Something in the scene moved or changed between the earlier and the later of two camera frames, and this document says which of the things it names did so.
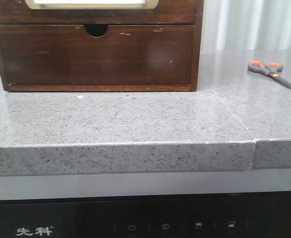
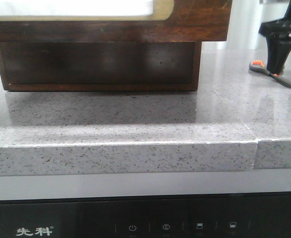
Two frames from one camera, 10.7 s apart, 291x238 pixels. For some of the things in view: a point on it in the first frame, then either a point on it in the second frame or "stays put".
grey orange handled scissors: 272,70 stays put
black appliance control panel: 272,214 stays put
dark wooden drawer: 93,12 to 190,21
